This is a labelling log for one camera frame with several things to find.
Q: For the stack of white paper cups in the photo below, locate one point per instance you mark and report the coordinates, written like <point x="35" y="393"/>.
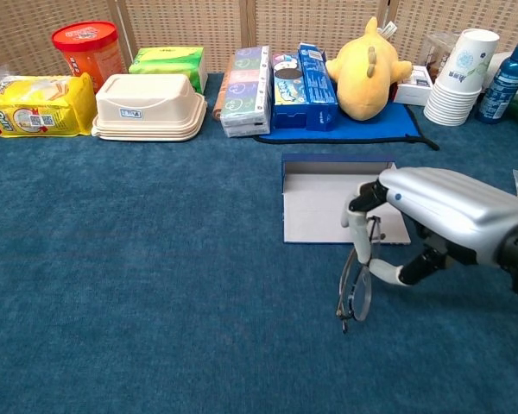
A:
<point x="462" y="77"/>

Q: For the beige stacked lunch boxes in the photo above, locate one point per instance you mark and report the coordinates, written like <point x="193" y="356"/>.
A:
<point x="147" y="108"/>

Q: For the orange tub with red lid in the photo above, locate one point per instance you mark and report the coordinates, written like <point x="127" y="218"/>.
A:
<point x="88" y="56"/>

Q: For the wicker folding screen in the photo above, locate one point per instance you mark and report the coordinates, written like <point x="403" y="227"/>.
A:
<point x="190" y="26"/>

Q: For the small blue bottle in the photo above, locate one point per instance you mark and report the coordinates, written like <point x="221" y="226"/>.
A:
<point x="503" y="86"/>

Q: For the green tissue box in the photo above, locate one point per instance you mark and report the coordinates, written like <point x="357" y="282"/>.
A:
<point x="168" y="60"/>

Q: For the small white box red label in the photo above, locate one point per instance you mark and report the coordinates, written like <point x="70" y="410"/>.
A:
<point x="414" y="88"/>

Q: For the pastel tissue multipack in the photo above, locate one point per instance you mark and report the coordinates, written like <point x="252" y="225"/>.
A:
<point x="246" y="90"/>

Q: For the blue glasses case grey lining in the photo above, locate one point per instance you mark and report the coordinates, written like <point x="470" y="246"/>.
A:
<point x="315" y="207"/>

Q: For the brown paper roll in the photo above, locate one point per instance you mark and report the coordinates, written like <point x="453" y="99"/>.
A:
<point x="222" y="95"/>

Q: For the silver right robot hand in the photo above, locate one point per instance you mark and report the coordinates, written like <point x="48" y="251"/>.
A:
<point x="440" y="202"/>

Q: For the thin-framed eyeglasses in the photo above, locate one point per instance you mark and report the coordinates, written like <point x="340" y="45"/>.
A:
<point x="362" y="295"/>

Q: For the blue folder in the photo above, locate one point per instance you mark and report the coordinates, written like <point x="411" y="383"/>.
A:
<point x="371" y="127"/>

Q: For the light blue cookie box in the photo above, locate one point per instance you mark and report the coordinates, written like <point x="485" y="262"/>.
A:
<point x="287" y="95"/>

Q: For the yellow snack bag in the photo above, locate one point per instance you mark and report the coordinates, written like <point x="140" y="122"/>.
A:
<point x="34" y="108"/>

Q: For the dark blue cookie box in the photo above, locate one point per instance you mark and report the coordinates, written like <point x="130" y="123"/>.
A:
<point x="319" y="90"/>

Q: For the yellow plush toy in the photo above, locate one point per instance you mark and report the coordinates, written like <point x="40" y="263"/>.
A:
<point x="367" y="77"/>

